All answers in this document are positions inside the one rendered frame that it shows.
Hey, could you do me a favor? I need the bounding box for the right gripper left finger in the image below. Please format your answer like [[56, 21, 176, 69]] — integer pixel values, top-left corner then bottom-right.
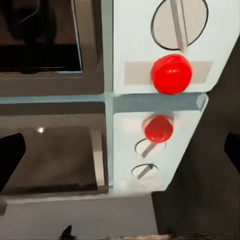
[[0, 133, 26, 193]]

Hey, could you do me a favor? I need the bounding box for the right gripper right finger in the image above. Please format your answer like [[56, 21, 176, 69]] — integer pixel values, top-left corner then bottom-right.
[[224, 132, 240, 173]]

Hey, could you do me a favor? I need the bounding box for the microwave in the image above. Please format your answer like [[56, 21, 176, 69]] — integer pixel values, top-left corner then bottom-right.
[[0, 0, 240, 98]]

